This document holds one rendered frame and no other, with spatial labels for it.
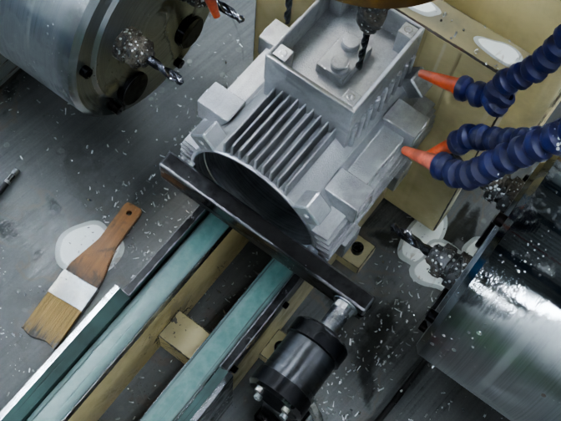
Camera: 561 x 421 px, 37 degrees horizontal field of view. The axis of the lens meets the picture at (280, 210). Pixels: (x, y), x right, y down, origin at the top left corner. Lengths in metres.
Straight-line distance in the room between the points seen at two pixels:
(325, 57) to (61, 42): 0.26
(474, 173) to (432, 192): 0.41
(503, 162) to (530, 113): 0.44
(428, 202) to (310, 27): 0.31
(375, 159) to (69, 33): 0.32
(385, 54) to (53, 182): 0.49
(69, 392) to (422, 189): 0.47
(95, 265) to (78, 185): 0.12
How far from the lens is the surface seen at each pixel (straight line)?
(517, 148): 0.58
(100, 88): 0.91
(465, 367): 0.77
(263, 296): 0.91
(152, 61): 0.88
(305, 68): 0.81
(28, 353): 1.04
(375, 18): 0.65
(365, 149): 0.83
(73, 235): 1.08
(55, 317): 1.04
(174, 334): 0.98
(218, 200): 0.83
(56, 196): 1.11
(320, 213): 0.77
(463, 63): 0.82
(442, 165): 0.65
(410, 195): 1.06
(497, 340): 0.74
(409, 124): 0.84
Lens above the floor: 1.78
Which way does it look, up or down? 65 degrees down
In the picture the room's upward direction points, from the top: 8 degrees clockwise
